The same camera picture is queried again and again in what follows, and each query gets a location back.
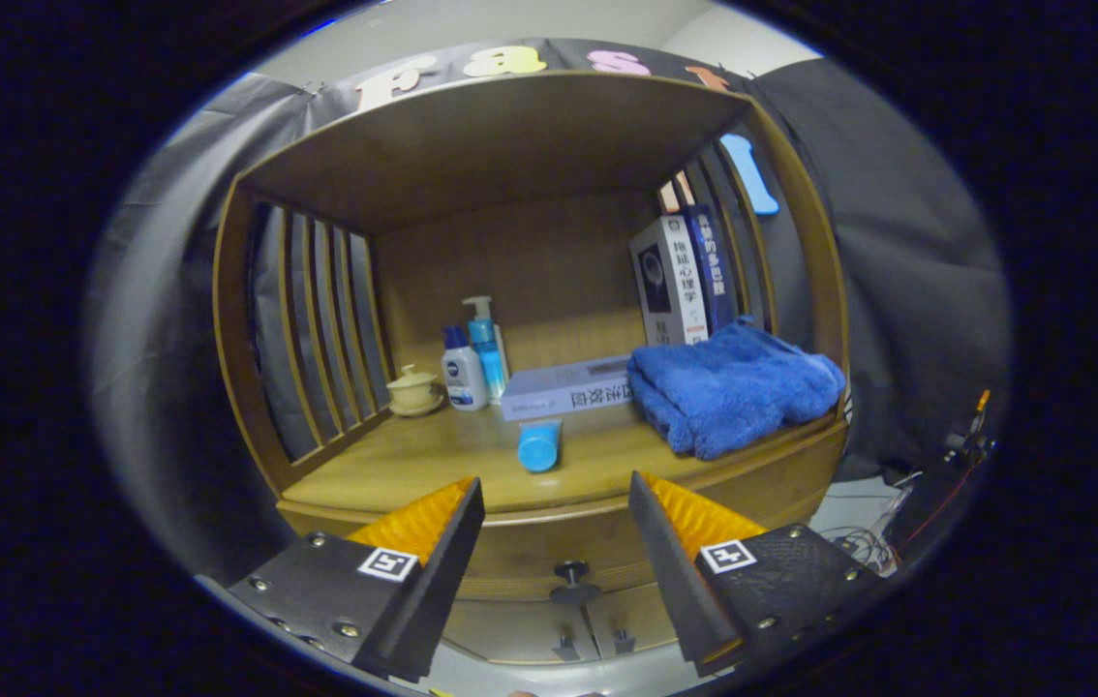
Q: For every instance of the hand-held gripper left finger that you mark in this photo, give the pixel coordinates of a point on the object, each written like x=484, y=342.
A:
x=438, y=590

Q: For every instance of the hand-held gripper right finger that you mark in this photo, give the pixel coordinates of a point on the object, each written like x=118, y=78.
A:
x=680, y=581

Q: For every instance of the wooden drawer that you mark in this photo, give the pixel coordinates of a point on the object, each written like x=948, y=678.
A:
x=530, y=547

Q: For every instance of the blue cosmetic tube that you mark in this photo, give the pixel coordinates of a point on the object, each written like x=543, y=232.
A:
x=539, y=450

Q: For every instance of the wooden cabinet door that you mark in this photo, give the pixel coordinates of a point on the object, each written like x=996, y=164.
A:
x=510, y=629
x=641, y=620

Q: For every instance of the wooden countertop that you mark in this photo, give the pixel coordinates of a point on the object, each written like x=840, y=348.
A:
x=433, y=460

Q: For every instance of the wooden cabinet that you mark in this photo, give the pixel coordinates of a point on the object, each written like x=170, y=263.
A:
x=530, y=261

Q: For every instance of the blue folded towel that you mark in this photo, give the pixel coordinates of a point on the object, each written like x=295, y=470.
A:
x=733, y=392

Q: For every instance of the cream lidded teacup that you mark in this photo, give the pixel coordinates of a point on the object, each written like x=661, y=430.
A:
x=413, y=392

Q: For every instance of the white lotion bottle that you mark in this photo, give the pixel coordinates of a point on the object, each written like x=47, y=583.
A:
x=464, y=378

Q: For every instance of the white flat book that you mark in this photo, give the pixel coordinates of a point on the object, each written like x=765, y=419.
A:
x=564, y=387

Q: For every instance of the blue pump bottle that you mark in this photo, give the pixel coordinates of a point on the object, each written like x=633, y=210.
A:
x=486, y=353

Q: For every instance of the grey upright book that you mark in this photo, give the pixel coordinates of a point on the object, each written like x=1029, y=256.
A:
x=665, y=281

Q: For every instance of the dark blue upright book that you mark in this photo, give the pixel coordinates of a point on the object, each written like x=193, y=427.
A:
x=716, y=271

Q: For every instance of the orange and black tool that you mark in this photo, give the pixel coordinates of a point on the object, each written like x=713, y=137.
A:
x=970, y=440

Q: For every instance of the black backdrop cloth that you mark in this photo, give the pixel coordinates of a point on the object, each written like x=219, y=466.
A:
x=907, y=290

